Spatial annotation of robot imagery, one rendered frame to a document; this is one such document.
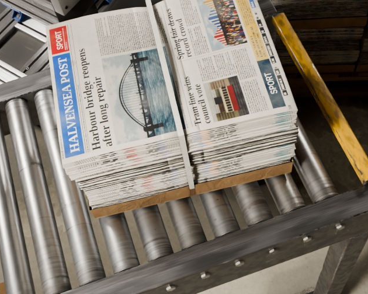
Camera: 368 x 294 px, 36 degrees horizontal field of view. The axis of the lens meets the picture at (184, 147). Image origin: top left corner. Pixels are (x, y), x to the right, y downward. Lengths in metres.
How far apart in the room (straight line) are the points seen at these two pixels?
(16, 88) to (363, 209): 0.75
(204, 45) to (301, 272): 1.06
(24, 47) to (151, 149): 1.36
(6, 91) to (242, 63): 0.57
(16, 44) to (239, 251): 1.41
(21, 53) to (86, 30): 1.17
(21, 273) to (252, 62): 0.56
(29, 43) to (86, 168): 1.33
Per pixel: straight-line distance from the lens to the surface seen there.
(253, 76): 0.93
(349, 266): 1.40
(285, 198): 1.08
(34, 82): 1.30
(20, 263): 1.11
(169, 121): 0.89
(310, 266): 1.88
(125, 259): 1.05
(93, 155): 0.88
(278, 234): 1.05
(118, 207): 1.06
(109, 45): 1.00
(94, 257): 1.07
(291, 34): 1.26
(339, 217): 1.07
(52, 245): 1.10
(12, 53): 2.20
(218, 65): 0.94
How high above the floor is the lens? 1.78
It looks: 60 degrees down
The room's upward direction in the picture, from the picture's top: 12 degrees counter-clockwise
